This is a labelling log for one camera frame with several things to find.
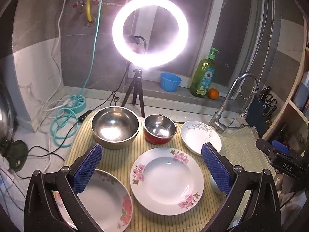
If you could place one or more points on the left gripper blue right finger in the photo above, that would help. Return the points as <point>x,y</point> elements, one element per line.
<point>262,211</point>

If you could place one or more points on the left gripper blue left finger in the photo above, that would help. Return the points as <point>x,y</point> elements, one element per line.
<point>41,210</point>

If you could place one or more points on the pale green ceramic bowl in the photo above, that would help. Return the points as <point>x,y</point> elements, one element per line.
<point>215,187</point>

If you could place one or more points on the white plate red peonies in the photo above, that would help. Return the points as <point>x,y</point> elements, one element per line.
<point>107,201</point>

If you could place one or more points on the white plate pink flowers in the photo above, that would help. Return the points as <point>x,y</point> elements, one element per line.
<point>166,181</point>

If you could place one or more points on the white plate grey branch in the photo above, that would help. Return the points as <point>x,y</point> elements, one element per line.
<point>195,134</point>

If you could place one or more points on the large steel mixing bowl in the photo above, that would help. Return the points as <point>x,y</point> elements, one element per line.
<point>115,127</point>

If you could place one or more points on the red steel bowl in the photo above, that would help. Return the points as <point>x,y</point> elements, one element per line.
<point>158,129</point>

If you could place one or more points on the chrome kitchen faucet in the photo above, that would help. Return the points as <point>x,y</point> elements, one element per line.
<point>214,122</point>

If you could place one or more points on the gloved right hand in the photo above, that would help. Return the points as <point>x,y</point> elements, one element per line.
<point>291,199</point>

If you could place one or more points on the steel pot lid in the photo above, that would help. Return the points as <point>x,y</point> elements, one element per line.
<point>7,116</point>

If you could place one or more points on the small orange fruit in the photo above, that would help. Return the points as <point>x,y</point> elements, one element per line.
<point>213,94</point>

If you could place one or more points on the green dish soap bottle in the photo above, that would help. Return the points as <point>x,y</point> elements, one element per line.
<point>204,75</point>

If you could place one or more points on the blue ribbed silicone cup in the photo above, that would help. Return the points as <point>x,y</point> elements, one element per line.
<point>169,82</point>

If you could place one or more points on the black mini tripod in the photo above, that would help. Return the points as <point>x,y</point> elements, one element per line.
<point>137,88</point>

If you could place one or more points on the black inline cable switch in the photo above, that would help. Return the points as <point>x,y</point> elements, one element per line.
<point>84,116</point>

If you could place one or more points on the bright ring light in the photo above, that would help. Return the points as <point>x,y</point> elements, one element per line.
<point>150,60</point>

